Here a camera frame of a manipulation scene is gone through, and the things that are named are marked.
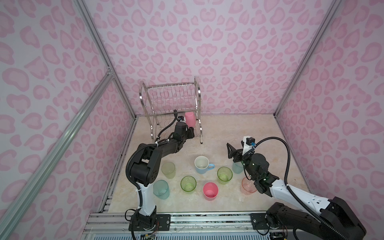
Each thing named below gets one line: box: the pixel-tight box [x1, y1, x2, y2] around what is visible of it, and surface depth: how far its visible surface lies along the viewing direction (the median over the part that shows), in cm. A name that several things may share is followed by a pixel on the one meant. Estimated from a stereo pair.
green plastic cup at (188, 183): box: [180, 175, 197, 195], surface depth 84 cm
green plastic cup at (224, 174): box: [217, 166, 233, 185], surface depth 87 cm
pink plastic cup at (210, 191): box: [202, 182, 219, 201], surface depth 80 cm
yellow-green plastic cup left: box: [161, 161, 176, 179], surface depth 86 cm
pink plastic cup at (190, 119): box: [185, 111, 196, 128], surface depth 102 cm
